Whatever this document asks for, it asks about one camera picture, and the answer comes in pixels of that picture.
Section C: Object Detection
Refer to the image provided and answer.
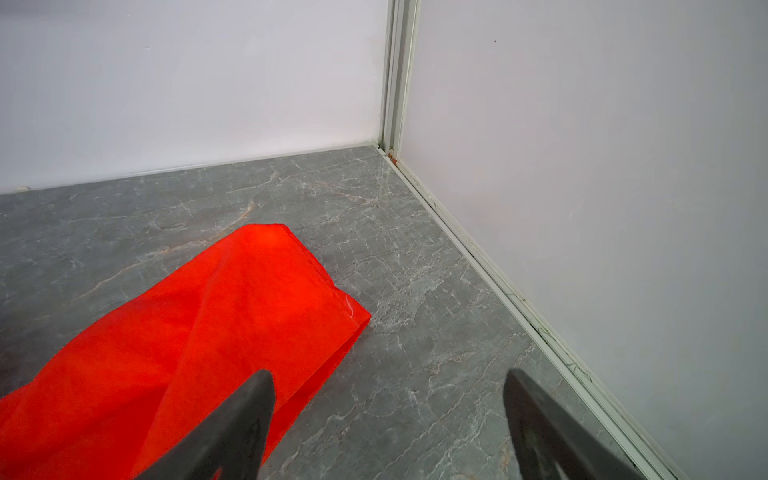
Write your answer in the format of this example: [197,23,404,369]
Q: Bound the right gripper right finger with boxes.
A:
[503,368,641,480]

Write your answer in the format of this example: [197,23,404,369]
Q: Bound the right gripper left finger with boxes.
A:
[138,370,276,480]

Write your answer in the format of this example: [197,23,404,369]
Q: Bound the rainbow red kids jacket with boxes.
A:
[1,224,371,479]

